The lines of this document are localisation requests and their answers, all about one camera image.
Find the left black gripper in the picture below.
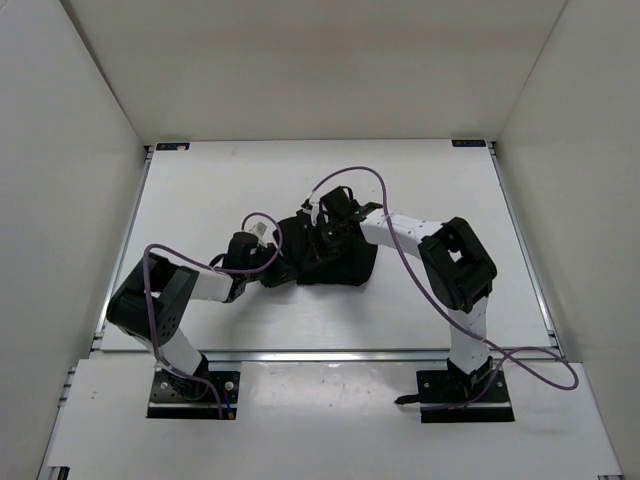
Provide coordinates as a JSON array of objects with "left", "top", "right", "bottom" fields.
[{"left": 243, "top": 242, "right": 302, "bottom": 289}]

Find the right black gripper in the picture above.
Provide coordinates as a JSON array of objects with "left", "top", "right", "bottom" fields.
[{"left": 301, "top": 218, "right": 347, "bottom": 274}]

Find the black pleated skirt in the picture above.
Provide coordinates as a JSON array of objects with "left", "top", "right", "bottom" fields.
[{"left": 278, "top": 212, "right": 378, "bottom": 286}]

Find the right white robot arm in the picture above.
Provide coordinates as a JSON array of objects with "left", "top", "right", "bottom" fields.
[{"left": 298, "top": 187, "right": 497, "bottom": 401}]

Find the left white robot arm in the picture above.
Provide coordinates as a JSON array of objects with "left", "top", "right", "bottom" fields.
[{"left": 106, "top": 212, "right": 288, "bottom": 402}]

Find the left blue corner label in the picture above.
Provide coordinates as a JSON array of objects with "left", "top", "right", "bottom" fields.
[{"left": 155, "top": 142, "right": 190, "bottom": 151}]

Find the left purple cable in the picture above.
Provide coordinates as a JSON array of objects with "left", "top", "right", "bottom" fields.
[{"left": 142, "top": 212, "right": 285, "bottom": 420}]

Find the purple cable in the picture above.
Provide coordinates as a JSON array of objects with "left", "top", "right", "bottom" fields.
[
  {"left": 302, "top": 166, "right": 580, "bottom": 410},
  {"left": 142, "top": 212, "right": 285, "bottom": 420}
]

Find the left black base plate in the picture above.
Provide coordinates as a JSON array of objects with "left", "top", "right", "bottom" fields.
[{"left": 146, "top": 368, "right": 241, "bottom": 421}]

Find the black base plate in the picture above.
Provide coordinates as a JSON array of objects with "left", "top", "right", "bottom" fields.
[
  {"left": 394, "top": 370, "right": 515, "bottom": 424},
  {"left": 146, "top": 368, "right": 241, "bottom": 421}
]

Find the aluminium table frame rail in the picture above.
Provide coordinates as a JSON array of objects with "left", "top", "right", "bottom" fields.
[{"left": 118, "top": 140, "right": 554, "bottom": 362}]

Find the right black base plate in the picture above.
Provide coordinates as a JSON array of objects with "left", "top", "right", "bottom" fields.
[{"left": 394, "top": 370, "right": 515, "bottom": 424}]

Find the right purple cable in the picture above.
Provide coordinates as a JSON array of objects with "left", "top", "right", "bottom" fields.
[{"left": 302, "top": 166, "right": 580, "bottom": 410}]

